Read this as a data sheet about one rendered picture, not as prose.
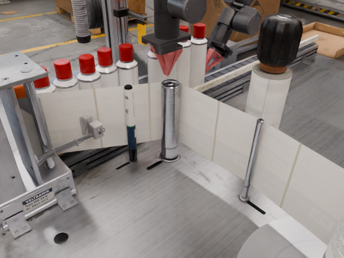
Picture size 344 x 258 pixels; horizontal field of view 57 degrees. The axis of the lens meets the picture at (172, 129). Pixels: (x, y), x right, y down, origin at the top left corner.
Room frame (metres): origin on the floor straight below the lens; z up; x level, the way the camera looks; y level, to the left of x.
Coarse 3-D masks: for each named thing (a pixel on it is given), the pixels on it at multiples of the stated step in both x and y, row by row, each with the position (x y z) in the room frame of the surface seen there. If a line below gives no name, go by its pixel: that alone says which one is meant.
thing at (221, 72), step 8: (304, 48) 1.25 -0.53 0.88; (256, 56) 1.16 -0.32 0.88; (240, 64) 1.08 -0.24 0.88; (216, 72) 1.01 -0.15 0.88; (224, 72) 1.01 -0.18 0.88; (248, 72) 1.02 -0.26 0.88; (208, 80) 0.95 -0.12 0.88; (232, 80) 0.95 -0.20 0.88; (216, 88) 0.89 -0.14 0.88; (72, 152) 0.57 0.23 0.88; (80, 152) 0.57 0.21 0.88
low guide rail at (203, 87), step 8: (304, 40) 1.25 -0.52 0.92; (312, 40) 1.28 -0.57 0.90; (248, 64) 1.00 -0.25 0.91; (232, 72) 0.94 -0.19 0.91; (240, 72) 0.96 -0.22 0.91; (216, 80) 0.88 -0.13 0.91; (224, 80) 0.91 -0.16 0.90; (192, 88) 0.83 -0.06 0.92; (200, 88) 0.83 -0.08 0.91; (208, 88) 0.86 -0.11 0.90
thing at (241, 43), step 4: (304, 20) 1.37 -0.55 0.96; (256, 36) 1.15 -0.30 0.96; (244, 40) 1.10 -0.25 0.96; (248, 40) 1.11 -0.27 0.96; (252, 40) 1.13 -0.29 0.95; (232, 44) 1.06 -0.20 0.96; (236, 44) 1.06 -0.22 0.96; (240, 44) 1.08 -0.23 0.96; (244, 44) 1.09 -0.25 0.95; (232, 48) 1.05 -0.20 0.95; (144, 76) 0.80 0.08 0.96; (140, 80) 0.78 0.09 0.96; (144, 80) 0.79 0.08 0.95
